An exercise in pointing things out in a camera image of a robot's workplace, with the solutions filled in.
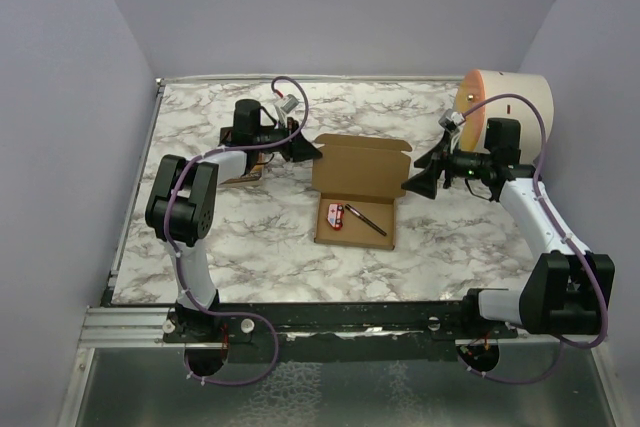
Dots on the black pen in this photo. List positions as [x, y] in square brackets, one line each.
[365, 219]

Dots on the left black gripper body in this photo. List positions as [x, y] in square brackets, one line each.
[283, 133]

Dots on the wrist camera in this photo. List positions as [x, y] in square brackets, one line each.
[284, 106]
[452, 122]

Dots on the brown cardboard box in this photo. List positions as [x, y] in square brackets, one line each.
[367, 173]

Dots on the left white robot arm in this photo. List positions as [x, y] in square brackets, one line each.
[180, 208]

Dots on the cream cylinder with coloured face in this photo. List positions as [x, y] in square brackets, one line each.
[479, 85]

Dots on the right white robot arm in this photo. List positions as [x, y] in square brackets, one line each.
[569, 286]

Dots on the red toy ambulance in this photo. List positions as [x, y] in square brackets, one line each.
[335, 213]

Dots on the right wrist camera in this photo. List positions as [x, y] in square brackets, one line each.
[452, 122]

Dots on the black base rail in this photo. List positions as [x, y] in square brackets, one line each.
[329, 332]

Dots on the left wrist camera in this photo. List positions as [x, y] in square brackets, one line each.
[284, 106]

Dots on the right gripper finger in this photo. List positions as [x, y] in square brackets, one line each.
[424, 181]
[434, 154]

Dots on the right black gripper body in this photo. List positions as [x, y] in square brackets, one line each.
[466, 164]

